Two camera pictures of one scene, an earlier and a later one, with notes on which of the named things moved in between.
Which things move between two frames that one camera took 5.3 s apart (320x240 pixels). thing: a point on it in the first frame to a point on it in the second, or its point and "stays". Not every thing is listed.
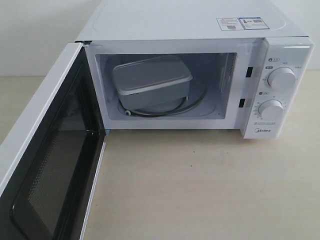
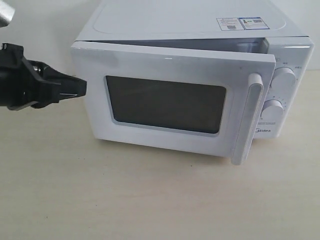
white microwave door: (49, 192) to (187, 102)
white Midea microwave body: (169, 65) stays
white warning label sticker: (230, 24) stays
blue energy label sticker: (249, 23) stays
